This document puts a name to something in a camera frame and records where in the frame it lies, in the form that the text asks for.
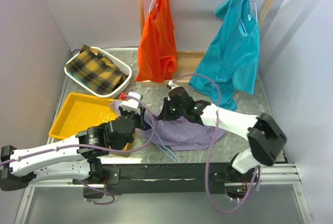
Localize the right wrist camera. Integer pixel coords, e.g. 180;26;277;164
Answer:
166;80;179;90

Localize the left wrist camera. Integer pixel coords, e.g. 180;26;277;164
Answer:
120;92;143;114

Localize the blue hanger under teal shirt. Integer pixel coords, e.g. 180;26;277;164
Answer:
240;0;259;35

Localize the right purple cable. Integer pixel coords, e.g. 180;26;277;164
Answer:
171;73;261;214

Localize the teal t-shirt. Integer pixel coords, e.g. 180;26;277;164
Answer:
189;0;260;111

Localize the white perforated basket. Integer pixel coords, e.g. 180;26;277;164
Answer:
64;46;133;99

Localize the purple cable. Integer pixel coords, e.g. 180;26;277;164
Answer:
0;93;157;206
171;73;261;214

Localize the yellow plastic tray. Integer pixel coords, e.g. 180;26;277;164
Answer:
49;93;121;140

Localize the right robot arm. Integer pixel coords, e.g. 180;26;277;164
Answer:
158;86;287;182

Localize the orange t-shirt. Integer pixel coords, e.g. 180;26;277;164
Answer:
135;0;178;83

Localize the wooden clothes rack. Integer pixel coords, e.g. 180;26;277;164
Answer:
134;0;287;88

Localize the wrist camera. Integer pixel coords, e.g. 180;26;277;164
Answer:
120;92;143;114
166;80;179;90

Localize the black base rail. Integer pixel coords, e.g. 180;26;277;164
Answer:
83;162;258;199

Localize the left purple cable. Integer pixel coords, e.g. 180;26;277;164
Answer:
0;93;157;206

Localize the blue wire hanger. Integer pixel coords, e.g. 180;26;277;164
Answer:
144;115;178;162

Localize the purple t-shirt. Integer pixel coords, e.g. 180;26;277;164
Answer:
108;99;225;152

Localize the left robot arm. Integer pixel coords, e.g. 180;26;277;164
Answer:
1;106;146;191

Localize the yellow plaid cloth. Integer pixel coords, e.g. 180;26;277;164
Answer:
65;44;131;96

